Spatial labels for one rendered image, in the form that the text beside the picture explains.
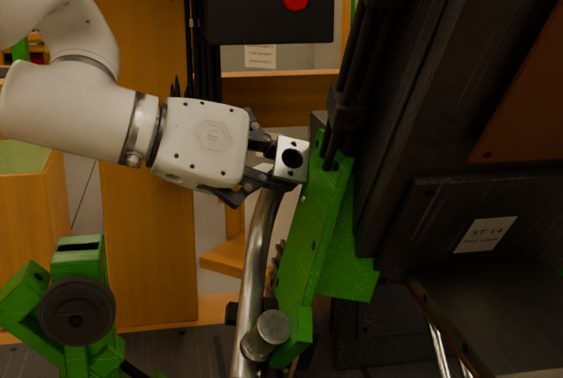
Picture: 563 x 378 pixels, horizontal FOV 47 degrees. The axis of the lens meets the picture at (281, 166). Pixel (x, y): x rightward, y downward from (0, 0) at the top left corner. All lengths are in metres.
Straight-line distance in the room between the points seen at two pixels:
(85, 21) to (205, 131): 0.17
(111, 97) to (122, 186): 0.34
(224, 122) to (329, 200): 0.16
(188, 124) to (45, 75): 0.16
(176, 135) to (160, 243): 0.37
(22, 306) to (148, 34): 0.44
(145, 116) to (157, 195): 0.34
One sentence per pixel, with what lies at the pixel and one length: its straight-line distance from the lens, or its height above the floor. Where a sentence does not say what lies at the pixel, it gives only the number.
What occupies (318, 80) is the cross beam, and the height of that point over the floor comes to 1.26.
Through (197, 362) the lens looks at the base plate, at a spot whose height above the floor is 0.90.
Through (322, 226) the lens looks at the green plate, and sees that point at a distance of 0.67.
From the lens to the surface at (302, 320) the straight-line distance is 0.70.
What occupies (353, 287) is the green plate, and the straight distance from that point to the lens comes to 0.72.
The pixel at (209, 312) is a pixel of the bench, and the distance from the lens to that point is 1.16.
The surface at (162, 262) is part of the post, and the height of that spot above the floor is 0.99.
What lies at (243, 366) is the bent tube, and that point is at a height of 1.01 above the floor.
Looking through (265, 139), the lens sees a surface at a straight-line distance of 0.77.
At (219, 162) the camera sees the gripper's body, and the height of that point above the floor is 1.25.
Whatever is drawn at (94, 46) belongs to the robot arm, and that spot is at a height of 1.37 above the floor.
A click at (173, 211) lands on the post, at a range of 1.04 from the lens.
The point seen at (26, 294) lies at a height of 1.13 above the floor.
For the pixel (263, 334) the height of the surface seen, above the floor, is 1.08.
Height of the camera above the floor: 1.46
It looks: 18 degrees down
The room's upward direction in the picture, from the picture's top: straight up
